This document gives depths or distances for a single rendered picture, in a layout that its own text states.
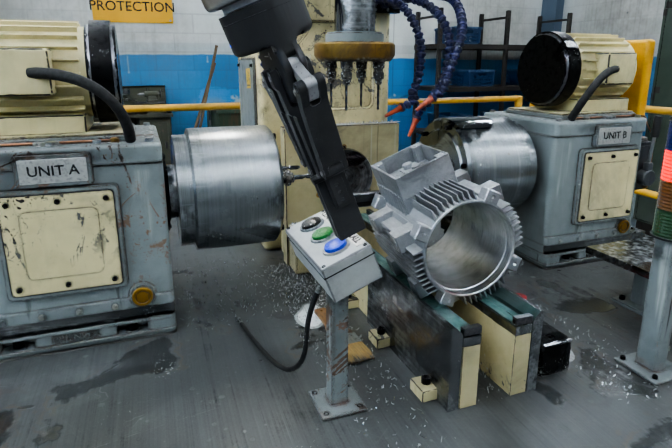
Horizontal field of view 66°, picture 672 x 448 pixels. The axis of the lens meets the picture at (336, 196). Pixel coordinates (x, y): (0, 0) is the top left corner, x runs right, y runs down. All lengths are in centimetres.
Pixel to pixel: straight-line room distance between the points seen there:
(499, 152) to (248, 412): 77
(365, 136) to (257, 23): 88
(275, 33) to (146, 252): 63
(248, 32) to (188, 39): 579
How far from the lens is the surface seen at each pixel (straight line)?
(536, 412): 87
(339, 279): 64
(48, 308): 104
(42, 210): 97
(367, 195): 108
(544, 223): 135
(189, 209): 100
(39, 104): 103
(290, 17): 45
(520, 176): 127
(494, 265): 90
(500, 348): 87
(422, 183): 86
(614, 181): 145
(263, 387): 87
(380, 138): 131
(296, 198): 126
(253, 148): 102
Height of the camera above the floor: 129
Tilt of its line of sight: 14 degrees down
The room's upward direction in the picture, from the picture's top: straight up
